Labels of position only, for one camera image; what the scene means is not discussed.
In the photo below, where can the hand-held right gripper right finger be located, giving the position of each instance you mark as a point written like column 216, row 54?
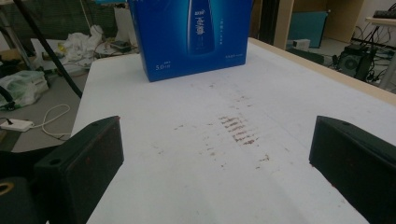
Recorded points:
column 358, row 168

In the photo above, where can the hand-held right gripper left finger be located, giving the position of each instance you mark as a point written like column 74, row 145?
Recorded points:
column 81, row 168

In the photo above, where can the blue cardboard box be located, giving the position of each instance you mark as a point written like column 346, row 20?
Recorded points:
column 174, row 37

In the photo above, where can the white power strip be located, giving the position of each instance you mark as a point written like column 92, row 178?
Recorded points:
column 15, row 125

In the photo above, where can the white desk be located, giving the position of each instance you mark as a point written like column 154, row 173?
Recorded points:
column 389, row 76

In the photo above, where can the black computer tower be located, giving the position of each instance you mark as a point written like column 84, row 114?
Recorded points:
column 355, row 63

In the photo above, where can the white mat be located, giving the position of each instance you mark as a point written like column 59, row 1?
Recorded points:
column 202, row 186

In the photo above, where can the crumpled white plastic bag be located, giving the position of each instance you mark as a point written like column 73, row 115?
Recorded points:
column 81, row 43

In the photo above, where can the small white box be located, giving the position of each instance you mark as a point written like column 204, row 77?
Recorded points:
column 298, row 44

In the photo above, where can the grey metal stand leg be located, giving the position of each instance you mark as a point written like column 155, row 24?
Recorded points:
column 15, row 40

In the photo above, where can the teal panel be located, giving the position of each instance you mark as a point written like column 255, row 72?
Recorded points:
column 306, row 28

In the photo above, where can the black frame post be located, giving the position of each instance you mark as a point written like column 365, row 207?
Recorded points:
column 269, row 21

